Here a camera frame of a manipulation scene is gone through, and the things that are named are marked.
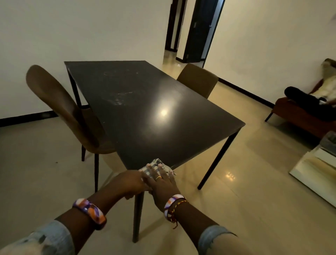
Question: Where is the brown chair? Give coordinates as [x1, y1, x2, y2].
[25, 64, 117, 194]
[176, 63, 219, 99]

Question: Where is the dark door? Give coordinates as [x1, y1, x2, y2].
[165, 0, 226, 63]

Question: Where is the person's right forearm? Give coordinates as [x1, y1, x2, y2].
[172, 201, 252, 255]

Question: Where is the grey tray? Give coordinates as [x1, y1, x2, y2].
[320, 131, 336, 157]

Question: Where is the person's left hand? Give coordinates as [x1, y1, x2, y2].
[111, 170, 152, 200]

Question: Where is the person's left forearm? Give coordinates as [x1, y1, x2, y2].
[0, 181, 132, 255]

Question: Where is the striped cloth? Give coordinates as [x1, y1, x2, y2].
[138, 158, 177, 179]

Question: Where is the white coffee table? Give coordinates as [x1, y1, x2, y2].
[288, 146, 336, 208]

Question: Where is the black table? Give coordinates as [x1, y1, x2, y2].
[64, 60, 246, 243]

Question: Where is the white purple bangle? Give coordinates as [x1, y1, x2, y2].
[163, 194, 186, 221]

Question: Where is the red sofa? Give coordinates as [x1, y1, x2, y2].
[264, 78, 336, 140]

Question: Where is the person's right hand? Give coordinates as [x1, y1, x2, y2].
[141, 163, 182, 212]

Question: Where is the orange purple bangle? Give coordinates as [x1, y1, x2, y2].
[72, 198, 107, 231]

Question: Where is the red yellow thread bracelet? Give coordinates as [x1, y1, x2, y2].
[168, 199, 189, 229]

